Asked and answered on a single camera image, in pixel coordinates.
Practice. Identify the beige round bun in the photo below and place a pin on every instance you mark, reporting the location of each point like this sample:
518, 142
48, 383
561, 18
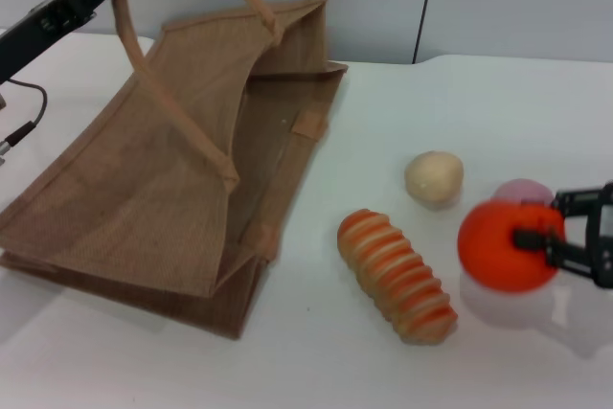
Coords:
433, 175

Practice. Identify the brown jute handbag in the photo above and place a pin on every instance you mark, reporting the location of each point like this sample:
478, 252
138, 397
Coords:
143, 198

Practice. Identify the orange fruit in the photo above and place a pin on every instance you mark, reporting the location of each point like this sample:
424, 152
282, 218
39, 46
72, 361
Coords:
498, 251

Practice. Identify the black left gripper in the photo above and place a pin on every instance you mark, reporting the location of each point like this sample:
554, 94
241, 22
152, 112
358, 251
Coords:
38, 28

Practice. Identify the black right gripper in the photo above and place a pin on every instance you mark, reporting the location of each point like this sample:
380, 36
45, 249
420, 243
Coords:
606, 236

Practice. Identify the thin dark vertical pole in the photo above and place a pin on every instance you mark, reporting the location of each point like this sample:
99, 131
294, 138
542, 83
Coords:
425, 6

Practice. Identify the orange striped bread roll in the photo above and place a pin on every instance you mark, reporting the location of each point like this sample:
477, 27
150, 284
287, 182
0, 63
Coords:
397, 279

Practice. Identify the pink peach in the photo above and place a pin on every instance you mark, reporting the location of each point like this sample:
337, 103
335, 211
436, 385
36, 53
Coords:
524, 191

